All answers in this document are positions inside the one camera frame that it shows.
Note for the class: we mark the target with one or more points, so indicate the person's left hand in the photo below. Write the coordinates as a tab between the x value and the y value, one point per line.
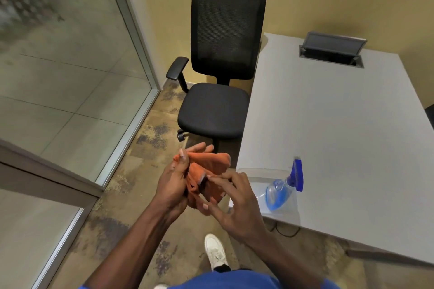
171	187

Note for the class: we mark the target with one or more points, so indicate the person's right hand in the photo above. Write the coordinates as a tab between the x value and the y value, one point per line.
244	212

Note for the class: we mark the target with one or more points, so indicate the person's left thumb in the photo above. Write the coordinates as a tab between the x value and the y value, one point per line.
184	163

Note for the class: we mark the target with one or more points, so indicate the person's right middle finger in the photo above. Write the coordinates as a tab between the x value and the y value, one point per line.
241	179

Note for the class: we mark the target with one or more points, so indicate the person's right thumb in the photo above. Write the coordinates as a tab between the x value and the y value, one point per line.
209	210

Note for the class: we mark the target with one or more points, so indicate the orange cleaning cloth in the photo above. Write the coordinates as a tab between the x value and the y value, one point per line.
210	165

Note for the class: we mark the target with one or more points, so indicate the person's right forearm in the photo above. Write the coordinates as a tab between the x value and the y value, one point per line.
284	261

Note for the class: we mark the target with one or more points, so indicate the person's left forearm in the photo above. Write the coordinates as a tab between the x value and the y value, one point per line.
132	248

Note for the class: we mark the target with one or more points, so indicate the clear spray bottle blue trigger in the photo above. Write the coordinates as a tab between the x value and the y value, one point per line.
278	194

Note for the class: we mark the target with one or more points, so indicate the white sneaker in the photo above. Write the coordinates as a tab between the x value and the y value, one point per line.
215	251
161	286

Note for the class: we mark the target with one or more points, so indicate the blue clothing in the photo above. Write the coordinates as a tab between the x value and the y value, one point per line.
230	281

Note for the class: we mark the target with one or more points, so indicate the black mesh office chair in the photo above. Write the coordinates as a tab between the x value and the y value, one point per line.
225	38

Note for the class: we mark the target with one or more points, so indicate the grey desk socket box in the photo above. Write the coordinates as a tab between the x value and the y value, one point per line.
330	46

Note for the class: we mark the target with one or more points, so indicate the glass partition metal frame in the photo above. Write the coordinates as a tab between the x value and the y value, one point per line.
67	62

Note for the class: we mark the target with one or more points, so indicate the glass door grey rail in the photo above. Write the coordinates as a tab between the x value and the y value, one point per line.
30	231

